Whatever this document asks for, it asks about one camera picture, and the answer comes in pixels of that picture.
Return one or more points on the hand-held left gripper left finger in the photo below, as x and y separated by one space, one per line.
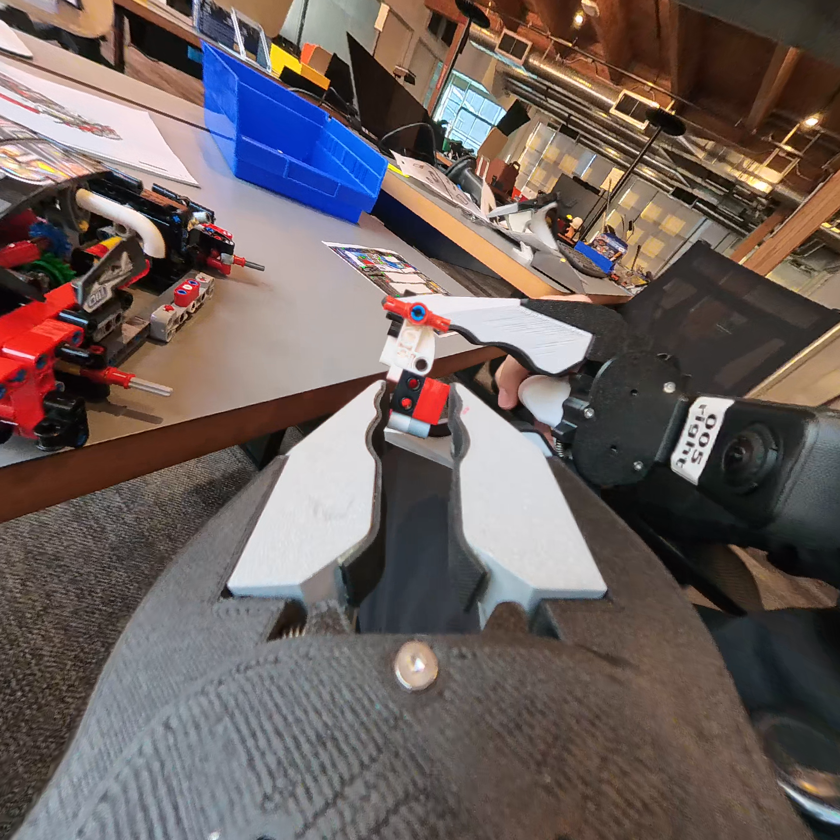
302 525

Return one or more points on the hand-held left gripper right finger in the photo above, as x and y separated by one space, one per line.
531 525

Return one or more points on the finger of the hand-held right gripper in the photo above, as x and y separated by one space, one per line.
525 328
544 400

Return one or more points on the red white brick subassembly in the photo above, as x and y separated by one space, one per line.
410 344

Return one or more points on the toy brick race car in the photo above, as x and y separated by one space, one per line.
39 354

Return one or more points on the person's right hand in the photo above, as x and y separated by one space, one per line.
508 384

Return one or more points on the white robot parts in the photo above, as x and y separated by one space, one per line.
538 229

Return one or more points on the colourful toy box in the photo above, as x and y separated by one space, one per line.
607 248

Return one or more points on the black office chair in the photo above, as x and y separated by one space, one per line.
722 308

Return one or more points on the sticker sheet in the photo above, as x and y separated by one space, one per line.
387 269

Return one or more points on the white printed paper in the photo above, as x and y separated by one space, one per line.
426 174

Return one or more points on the black floor lamp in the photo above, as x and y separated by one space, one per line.
472 12
664 121

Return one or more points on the black monitor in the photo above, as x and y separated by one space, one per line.
387 92

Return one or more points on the blue plastic bin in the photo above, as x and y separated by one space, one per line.
275 131

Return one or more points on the yellow box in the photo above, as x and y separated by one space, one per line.
289 62

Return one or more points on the white instruction booklet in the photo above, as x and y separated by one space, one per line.
131 138

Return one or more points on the standing display card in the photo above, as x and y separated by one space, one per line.
223 23

